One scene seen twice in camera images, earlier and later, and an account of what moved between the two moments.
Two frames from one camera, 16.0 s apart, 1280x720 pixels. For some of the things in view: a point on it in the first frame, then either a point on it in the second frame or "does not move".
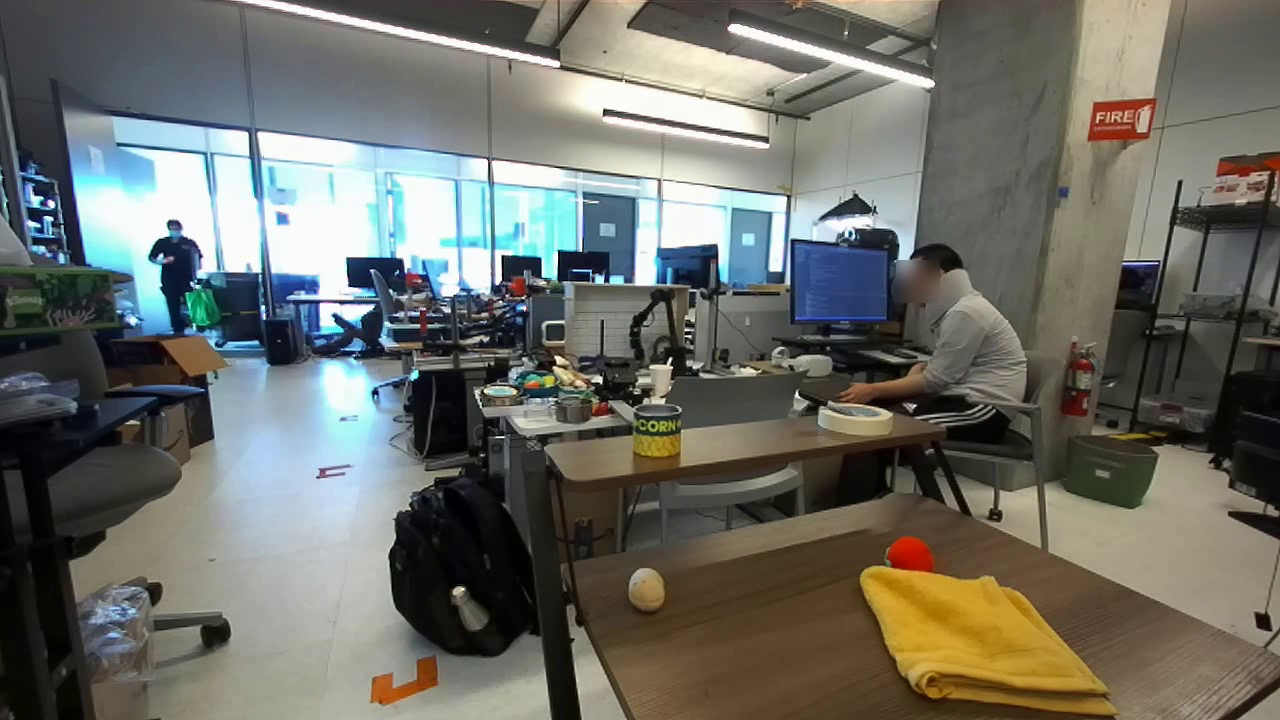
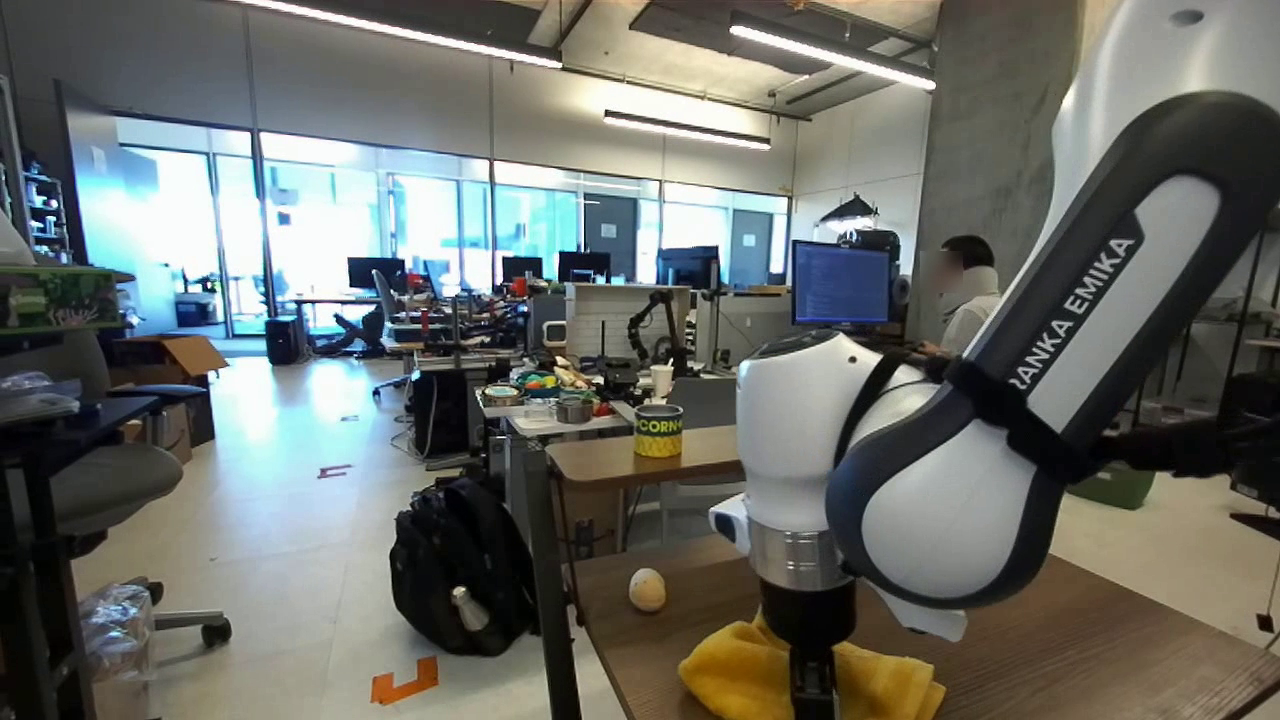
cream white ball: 644,591 does not move
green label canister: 659,439 does not move
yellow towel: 980,641 to 747,674
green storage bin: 1114,469 does not move
